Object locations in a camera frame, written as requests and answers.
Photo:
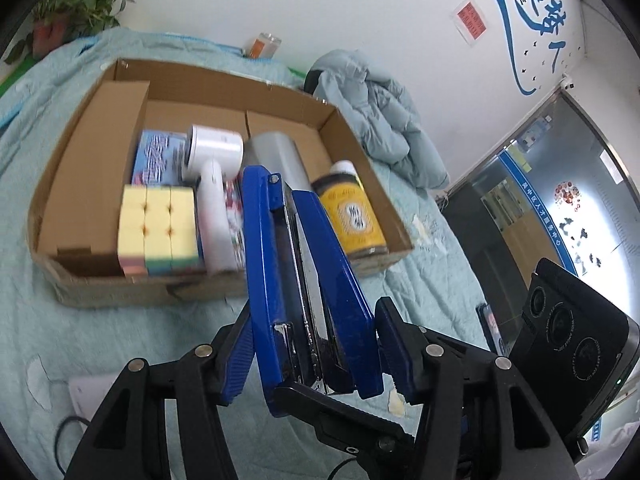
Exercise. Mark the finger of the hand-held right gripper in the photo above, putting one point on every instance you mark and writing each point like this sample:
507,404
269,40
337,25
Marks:
340,425

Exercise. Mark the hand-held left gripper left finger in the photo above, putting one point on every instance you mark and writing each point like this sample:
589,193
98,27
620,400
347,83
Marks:
237,360

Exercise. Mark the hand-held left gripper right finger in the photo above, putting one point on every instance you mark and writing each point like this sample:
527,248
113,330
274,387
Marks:
395,340

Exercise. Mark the blue stapler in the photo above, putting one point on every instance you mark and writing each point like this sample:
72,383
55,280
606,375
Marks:
270,285

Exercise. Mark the yellow label jar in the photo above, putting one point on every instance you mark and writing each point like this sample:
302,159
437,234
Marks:
355,220

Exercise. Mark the white lint remover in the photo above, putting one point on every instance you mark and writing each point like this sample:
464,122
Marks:
215,220

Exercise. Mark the pastel puzzle cube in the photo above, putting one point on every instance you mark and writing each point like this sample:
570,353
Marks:
155,230

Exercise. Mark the grey cylindrical canister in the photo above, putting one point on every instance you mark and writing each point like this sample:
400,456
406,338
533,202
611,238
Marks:
280,155

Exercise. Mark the colourful cartoon toy box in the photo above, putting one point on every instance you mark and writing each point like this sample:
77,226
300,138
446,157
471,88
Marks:
155,160

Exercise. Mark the cardboard box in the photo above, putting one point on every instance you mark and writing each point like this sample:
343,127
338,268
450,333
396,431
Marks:
85,175

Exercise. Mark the smartphone on bed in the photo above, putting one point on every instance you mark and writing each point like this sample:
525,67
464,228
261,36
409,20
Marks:
490,327

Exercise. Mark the white rectangular case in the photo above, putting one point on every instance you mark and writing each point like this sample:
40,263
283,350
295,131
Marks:
82,395

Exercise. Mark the glass door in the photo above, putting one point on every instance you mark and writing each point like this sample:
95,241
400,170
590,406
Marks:
550,170

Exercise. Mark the light blue padded jacket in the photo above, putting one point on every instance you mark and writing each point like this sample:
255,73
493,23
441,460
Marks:
380,110

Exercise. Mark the glass jar with orange label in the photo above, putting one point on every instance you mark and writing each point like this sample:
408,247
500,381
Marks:
262,46

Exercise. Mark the white wall camera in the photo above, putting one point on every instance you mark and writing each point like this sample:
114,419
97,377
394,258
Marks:
568,82

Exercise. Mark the red wall notice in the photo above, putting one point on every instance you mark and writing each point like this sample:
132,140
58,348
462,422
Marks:
470,17

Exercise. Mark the blue wall decal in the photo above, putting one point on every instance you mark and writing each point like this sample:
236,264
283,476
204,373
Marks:
505,15

